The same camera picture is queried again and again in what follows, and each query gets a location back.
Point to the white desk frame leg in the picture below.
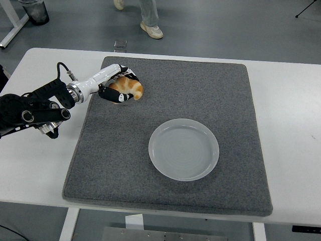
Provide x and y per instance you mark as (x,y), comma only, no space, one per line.
(10,35)

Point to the metal floor outlet cover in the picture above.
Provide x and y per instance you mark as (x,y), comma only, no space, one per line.
(120,44)

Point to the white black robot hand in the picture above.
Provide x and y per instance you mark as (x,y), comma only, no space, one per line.
(100,76)

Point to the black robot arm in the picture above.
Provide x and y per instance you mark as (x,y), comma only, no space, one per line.
(15,108)

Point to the white paper tag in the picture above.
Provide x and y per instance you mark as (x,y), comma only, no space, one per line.
(134,222)

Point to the golden croissant bread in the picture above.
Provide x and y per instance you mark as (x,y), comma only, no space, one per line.
(130,86)

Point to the grey felt mat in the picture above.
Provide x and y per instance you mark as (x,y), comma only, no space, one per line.
(175,95)

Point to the person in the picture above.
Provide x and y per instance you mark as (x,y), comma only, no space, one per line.
(149,15)

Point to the light grey round plate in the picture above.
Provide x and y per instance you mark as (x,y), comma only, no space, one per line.
(183,150)

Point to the white table leg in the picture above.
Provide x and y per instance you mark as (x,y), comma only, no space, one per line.
(259,232)
(69,226)

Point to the black tripod leg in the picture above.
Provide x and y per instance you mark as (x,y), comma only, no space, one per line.
(297,16)

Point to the dark mesh trash bin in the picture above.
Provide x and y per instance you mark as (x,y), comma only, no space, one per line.
(37,12)

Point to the black table control panel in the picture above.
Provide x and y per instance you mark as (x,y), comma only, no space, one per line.
(306,228)

